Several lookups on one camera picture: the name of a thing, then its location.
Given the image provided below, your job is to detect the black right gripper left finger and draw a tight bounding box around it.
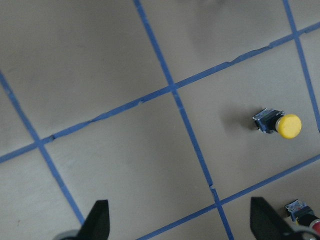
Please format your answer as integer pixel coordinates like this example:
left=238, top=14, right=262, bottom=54
left=76, top=199, right=110, bottom=240

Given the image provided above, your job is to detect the yellow push button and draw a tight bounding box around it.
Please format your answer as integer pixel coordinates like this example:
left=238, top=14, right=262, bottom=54
left=252, top=108, right=303, bottom=140

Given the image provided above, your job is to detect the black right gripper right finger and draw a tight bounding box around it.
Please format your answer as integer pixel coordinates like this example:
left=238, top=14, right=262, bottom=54
left=249, top=197, right=298, bottom=240

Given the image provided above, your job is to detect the red push button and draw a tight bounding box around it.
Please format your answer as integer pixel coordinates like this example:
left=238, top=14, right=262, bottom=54
left=285, top=199, right=320, bottom=235

